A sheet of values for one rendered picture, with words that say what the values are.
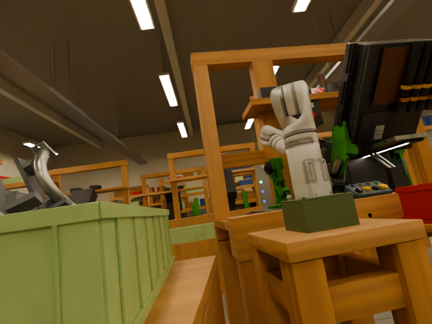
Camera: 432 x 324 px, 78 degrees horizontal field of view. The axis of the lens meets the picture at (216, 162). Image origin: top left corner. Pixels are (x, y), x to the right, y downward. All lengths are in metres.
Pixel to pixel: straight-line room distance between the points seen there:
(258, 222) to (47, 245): 0.75
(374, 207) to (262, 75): 1.08
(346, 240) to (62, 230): 0.52
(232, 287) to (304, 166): 1.02
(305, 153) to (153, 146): 11.24
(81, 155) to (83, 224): 12.46
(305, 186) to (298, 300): 0.28
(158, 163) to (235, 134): 3.59
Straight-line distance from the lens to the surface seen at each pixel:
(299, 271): 0.60
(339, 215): 0.72
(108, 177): 12.14
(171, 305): 0.51
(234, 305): 1.63
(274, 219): 0.98
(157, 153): 11.76
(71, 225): 0.31
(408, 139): 1.41
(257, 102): 1.61
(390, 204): 1.21
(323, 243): 0.61
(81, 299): 0.31
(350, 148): 1.45
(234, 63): 1.86
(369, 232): 0.66
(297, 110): 0.79
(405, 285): 0.73
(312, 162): 0.74
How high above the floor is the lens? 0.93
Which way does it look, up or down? 10 degrees up
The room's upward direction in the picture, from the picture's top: 9 degrees counter-clockwise
